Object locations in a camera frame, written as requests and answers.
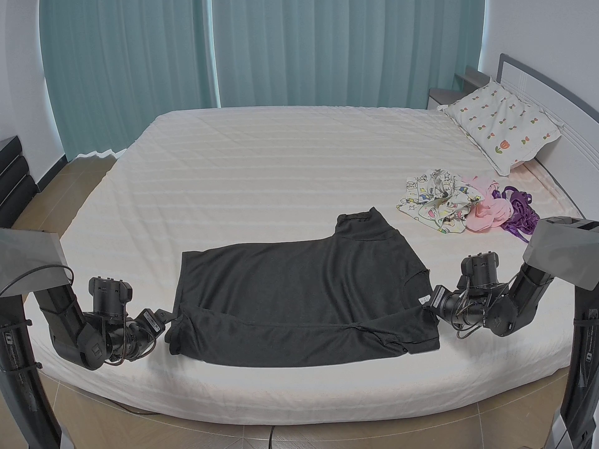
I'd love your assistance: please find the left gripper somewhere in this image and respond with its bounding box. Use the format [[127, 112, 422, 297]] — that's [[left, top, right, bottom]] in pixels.
[[133, 308, 167, 345]]

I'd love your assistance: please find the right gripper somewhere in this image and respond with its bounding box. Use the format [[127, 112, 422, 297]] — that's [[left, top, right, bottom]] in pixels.
[[430, 284, 462, 321]]

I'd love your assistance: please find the black T-shirt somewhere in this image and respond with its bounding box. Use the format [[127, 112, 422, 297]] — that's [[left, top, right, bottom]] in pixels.
[[166, 207, 441, 368]]

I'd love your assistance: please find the bed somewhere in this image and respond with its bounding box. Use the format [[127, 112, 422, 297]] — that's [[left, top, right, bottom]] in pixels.
[[26, 53, 599, 427]]

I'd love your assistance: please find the white printed garment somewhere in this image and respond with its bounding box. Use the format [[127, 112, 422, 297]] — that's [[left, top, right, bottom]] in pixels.
[[397, 168, 485, 235]]

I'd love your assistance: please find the pink garment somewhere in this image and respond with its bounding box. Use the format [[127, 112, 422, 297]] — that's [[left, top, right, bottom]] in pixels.
[[462, 173, 514, 233]]

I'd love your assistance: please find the purple garment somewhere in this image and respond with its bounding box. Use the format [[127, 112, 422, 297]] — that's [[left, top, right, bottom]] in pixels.
[[501, 185, 541, 244]]

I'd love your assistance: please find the white printed pillow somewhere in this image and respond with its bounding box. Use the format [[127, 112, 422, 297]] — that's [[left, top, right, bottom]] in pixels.
[[437, 80, 562, 176]]

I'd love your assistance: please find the black chest of drawers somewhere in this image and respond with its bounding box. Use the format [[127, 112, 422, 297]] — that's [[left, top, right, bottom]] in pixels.
[[0, 135, 38, 225]]

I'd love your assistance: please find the grey bedside table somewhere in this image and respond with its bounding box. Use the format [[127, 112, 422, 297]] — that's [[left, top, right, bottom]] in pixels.
[[428, 66, 492, 110]]

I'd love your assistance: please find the blue-green curtain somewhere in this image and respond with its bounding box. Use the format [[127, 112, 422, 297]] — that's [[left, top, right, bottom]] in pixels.
[[211, 0, 487, 111], [40, 0, 221, 160]]

